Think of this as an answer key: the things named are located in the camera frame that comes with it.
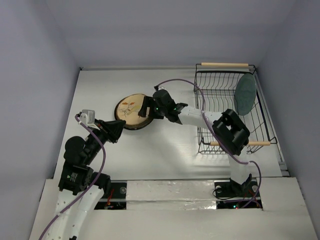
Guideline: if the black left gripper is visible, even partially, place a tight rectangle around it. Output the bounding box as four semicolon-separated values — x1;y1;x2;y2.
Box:
84;117;126;164

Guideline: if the dark green reindeer plate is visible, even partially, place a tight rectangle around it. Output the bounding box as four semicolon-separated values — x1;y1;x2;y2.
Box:
113;98;154;131

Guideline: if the cream plate gold rim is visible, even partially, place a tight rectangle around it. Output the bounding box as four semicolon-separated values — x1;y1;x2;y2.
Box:
114;93;153;130

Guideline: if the teal green plate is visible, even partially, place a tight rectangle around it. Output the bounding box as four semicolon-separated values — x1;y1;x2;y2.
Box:
234;73;257;116

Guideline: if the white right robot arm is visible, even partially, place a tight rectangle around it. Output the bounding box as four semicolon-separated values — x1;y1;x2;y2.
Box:
138;89;252;196

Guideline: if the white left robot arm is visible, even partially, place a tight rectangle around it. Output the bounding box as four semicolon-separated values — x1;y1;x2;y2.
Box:
46;120;126;240

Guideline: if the silver foil strip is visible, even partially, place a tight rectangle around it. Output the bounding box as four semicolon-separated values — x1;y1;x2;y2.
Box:
125;180;217;211

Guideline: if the white foreground board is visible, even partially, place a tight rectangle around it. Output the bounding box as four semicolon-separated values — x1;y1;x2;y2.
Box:
30;177;317;240

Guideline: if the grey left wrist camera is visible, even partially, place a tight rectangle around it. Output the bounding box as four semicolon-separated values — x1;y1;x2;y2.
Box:
78;109;96;128

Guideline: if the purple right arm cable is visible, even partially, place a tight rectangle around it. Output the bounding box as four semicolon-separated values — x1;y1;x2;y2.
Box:
154;78;262;209

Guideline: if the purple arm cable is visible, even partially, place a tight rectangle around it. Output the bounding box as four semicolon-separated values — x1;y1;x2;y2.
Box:
39;112;107;240
154;78;262;209

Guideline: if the black wire dish rack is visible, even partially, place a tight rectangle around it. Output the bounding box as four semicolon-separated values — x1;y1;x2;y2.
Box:
193;63;278;154

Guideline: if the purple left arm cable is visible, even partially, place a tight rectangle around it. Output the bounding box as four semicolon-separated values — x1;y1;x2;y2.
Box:
39;112;107;240

